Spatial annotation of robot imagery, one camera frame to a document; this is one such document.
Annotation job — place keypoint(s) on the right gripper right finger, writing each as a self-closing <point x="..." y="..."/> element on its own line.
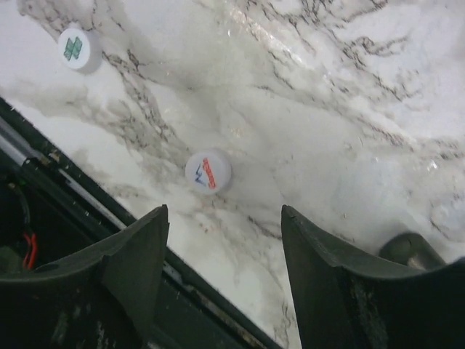
<point x="347" y="298"/>

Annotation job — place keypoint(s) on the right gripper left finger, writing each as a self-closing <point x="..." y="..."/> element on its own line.
<point x="102" y="296"/>

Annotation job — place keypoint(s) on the red white bottle cap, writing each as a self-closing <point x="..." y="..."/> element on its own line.
<point x="208" y="171"/>

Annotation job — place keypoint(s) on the green white bottle cap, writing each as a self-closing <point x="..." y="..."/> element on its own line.
<point x="79" y="50"/>

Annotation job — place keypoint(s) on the dark metal faucet handle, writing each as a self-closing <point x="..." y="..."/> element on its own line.
<point x="413" y="250"/>

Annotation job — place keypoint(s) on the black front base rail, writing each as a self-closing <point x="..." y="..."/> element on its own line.
<point x="51" y="209"/>

